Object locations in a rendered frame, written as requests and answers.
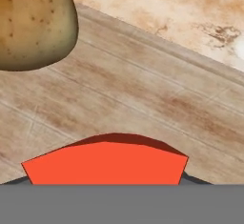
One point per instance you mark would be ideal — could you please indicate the brown potato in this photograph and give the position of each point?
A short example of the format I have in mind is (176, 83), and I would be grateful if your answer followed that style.
(31, 21)

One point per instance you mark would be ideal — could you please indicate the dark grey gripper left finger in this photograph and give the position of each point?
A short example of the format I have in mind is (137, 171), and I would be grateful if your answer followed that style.
(23, 181)

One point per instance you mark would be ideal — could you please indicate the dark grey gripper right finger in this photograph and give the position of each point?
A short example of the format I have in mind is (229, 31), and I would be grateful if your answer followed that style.
(190, 180)

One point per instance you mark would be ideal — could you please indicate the wooden cutting board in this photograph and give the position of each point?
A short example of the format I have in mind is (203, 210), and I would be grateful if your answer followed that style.
(133, 100)

